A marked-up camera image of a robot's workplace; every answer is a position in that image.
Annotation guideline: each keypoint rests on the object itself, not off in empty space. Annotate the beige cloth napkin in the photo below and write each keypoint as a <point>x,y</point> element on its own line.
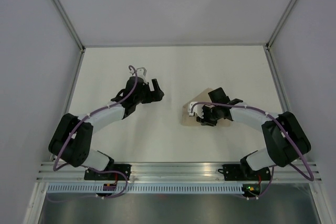
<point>187,120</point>

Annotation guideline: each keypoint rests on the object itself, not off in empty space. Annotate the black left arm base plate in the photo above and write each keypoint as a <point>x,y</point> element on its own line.
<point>119,172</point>

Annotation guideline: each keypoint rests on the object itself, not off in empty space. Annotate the aluminium mounting rail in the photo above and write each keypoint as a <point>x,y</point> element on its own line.
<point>171,172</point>

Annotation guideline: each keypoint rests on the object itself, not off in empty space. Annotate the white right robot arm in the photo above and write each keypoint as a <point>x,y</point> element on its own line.
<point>283,135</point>

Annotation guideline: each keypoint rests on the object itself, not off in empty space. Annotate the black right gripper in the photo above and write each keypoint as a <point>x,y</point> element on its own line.
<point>205,121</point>

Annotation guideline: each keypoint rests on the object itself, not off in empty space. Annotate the aluminium frame post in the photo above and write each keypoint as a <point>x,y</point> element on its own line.
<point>69,25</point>
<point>281,22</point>

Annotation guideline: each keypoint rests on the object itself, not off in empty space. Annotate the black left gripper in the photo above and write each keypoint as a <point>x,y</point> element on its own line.
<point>155,96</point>

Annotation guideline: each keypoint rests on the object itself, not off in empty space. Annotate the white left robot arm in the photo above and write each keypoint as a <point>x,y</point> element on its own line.
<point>72,138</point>

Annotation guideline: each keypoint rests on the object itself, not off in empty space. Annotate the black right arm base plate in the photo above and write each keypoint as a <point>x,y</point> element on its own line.
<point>236,173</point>

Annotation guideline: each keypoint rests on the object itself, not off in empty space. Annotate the white slotted cable duct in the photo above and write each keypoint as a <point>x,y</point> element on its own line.
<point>147,188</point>

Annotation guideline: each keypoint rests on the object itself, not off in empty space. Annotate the right aluminium frame post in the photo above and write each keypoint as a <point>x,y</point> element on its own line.
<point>281,22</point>

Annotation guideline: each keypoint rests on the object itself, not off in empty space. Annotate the left aluminium frame post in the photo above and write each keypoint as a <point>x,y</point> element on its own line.
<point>69,25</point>

